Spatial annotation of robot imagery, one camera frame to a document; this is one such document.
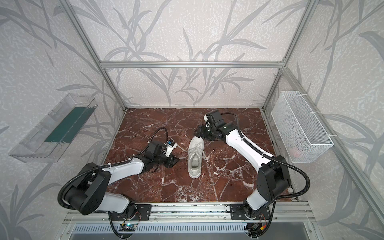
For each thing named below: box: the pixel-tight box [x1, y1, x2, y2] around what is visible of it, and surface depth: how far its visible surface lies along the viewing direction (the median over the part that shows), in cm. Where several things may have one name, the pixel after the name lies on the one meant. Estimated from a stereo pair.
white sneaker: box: [188, 136, 204, 179], surface depth 87 cm
